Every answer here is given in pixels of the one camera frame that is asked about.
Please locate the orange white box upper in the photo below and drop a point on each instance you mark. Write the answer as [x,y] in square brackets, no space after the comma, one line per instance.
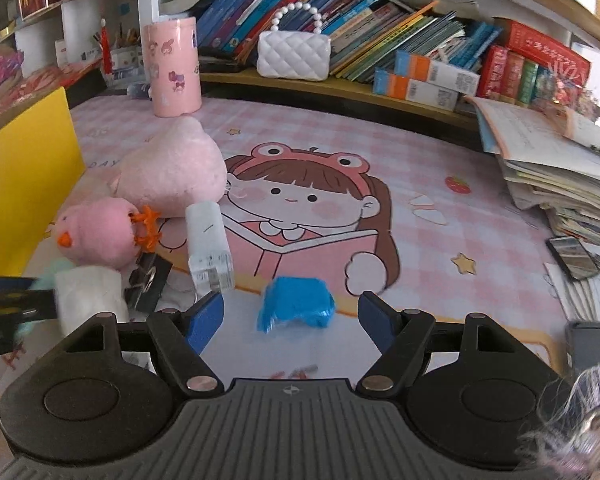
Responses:
[440,74]

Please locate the stack of papers and notebooks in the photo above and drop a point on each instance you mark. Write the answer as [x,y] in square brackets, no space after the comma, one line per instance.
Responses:
[550,158]

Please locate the red dictionary book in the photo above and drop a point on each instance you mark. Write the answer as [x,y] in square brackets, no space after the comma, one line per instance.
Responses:
[544,50]

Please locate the orange white box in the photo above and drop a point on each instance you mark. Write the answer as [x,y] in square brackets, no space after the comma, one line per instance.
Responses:
[387,83]
[440,74]

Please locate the red paper sheet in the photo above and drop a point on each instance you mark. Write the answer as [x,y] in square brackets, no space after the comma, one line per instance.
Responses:
[81,81]

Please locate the white quilted pearl handbag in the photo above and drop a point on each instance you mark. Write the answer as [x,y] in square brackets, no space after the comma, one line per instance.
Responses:
[291,54]

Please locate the yellow cardboard box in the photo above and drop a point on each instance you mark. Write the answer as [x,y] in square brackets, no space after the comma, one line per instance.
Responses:
[40,162]

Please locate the orange white box lower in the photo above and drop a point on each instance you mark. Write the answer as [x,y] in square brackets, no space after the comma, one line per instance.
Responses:
[387,83]

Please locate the white bookshelf frame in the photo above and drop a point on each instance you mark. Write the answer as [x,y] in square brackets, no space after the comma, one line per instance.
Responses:
[62,33]

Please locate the white pen organizer box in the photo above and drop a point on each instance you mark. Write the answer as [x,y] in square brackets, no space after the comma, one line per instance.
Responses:
[125,64]

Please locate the pink plush chick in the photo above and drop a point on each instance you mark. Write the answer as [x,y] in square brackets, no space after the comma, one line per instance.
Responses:
[107,232]

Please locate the large pink plush pig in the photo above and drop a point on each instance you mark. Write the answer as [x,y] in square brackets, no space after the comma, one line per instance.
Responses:
[178,168]

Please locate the blue packet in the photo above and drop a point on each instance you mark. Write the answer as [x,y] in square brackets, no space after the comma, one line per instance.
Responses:
[296,300]

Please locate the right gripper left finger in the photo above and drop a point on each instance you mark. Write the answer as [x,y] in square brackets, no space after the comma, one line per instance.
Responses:
[179,338]

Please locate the black binder clip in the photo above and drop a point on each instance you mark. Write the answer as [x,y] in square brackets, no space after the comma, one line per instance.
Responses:
[146,282]

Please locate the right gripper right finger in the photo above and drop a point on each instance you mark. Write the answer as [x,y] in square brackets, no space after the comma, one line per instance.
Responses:
[401,337]

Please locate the pink cartoon cylinder container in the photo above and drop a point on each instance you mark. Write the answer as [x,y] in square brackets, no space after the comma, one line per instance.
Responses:
[172,66]

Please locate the red white doll figure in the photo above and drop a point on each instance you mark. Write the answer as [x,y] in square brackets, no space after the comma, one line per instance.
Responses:
[105,45]

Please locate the row of books lower shelf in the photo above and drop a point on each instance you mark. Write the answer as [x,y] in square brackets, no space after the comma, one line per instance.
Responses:
[364,34]

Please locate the white charger plug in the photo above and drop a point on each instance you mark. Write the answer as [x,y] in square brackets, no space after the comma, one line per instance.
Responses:
[209,259]

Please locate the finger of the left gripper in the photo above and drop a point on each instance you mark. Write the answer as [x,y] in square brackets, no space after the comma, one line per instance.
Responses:
[20,308]

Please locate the black smartphone near papers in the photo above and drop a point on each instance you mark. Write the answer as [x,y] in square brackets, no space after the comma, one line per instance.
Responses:
[572,257]

